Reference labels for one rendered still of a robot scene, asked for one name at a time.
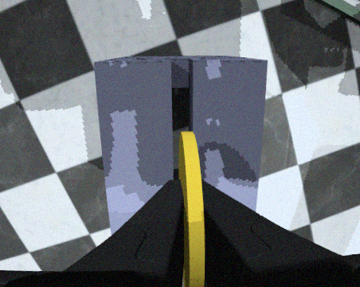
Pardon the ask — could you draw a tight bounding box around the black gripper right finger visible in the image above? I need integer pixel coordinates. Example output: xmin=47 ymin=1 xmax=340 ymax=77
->
xmin=202 ymin=179 xmax=360 ymax=287

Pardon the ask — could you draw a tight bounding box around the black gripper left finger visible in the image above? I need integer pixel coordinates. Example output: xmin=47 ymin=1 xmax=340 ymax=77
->
xmin=0 ymin=179 xmax=184 ymax=287

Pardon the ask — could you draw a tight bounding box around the gold coin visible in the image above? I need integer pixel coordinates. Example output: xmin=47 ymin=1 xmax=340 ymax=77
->
xmin=179 ymin=131 xmax=205 ymax=287

